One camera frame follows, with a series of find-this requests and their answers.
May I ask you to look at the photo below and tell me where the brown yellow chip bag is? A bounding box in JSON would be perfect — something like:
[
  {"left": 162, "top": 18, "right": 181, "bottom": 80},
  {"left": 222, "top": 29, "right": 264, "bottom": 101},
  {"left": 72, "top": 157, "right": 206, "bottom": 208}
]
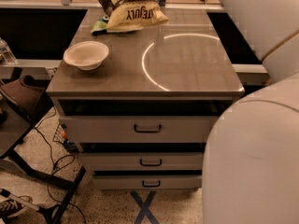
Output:
[{"left": 98, "top": 0, "right": 169, "bottom": 33}]

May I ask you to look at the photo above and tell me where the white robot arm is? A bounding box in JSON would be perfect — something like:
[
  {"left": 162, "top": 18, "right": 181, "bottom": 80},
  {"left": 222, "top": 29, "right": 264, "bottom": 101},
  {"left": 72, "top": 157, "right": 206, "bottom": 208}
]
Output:
[{"left": 202, "top": 0, "right": 299, "bottom": 224}]

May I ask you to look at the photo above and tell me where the green chip bag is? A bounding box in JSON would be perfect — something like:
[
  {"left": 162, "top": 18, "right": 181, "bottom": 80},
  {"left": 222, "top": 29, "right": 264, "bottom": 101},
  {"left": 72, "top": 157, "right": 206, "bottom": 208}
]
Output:
[{"left": 91, "top": 16, "right": 109, "bottom": 35}]

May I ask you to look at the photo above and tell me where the white paper bowl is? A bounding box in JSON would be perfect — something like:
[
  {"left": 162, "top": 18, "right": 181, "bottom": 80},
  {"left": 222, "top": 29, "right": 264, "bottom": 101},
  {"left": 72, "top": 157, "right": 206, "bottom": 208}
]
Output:
[{"left": 64, "top": 41, "right": 109, "bottom": 71}]

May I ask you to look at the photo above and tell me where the grey drawer cabinet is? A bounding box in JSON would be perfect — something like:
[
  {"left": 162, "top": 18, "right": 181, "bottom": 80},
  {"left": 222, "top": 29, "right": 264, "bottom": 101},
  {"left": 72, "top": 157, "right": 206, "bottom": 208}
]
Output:
[{"left": 48, "top": 9, "right": 244, "bottom": 178}]

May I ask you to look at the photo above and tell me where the clear plastic water bottle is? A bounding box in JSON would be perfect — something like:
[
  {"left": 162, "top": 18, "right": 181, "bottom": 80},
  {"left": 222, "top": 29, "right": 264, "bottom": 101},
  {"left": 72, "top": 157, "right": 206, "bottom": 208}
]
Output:
[{"left": 0, "top": 38, "right": 18, "bottom": 64}]

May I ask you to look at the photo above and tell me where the brown office chair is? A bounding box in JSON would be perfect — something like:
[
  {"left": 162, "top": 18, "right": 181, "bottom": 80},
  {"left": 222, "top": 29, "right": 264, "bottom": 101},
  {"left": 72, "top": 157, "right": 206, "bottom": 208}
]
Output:
[{"left": 0, "top": 75, "right": 52, "bottom": 122}]

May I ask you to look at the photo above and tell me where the top grey drawer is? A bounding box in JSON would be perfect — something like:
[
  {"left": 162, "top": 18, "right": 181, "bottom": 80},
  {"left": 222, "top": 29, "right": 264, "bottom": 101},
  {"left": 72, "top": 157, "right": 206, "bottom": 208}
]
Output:
[{"left": 60, "top": 116, "right": 217, "bottom": 143}]

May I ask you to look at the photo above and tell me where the grey drawer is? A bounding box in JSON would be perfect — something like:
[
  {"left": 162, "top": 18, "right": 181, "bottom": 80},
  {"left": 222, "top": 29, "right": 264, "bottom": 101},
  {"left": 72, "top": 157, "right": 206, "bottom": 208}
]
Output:
[
  {"left": 60, "top": 116, "right": 217, "bottom": 143},
  {"left": 79, "top": 152, "right": 203, "bottom": 171},
  {"left": 93, "top": 175, "right": 202, "bottom": 190}
]

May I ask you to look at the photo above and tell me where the middle grey drawer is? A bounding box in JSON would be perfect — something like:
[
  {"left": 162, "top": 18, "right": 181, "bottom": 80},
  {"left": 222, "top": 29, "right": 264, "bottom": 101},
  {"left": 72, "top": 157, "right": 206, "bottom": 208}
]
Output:
[{"left": 79, "top": 152, "right": 203, "bottom": 171}]

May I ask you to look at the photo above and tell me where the bottom grey drawer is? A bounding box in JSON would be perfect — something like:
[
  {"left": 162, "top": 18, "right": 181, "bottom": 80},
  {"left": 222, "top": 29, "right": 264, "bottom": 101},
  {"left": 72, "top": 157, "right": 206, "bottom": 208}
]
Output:
[{"left": 93, "top": 175, "right": 202, "bottom": 190}]

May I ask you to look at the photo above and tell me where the blue tape cross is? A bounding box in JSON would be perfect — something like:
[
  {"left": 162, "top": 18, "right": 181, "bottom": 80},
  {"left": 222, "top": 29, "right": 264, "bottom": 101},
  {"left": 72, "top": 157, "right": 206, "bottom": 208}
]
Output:
[{"left": 130, "top": 191, "right": 160, "bottom": 224}]

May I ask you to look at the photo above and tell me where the black table leg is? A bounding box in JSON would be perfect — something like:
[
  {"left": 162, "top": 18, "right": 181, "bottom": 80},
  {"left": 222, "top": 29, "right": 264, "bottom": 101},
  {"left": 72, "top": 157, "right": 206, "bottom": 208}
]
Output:
[{"left": 0, "top": 149, "right": 87, "bottom": 224}]

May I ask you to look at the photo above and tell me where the black sneaker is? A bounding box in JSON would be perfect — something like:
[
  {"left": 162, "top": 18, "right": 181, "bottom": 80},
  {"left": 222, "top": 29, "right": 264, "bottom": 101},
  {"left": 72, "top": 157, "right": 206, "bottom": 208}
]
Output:
[{"left": 0, "top": 199, "right": 27, "bottom": 218}]

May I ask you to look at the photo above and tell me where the wire basket with items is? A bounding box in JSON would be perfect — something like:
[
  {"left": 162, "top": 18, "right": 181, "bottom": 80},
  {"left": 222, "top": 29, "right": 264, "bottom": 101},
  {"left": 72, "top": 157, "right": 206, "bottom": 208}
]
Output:
[{"left": 52, "top": 124, "right": 77, "bottom": 152}]

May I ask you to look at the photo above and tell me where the black floor cable left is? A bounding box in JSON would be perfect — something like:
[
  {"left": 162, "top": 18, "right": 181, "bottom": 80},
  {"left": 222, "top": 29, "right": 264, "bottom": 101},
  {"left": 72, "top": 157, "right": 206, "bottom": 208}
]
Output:
[{"left": 32, "top": 107, "right": 88, "bottom": 224}]

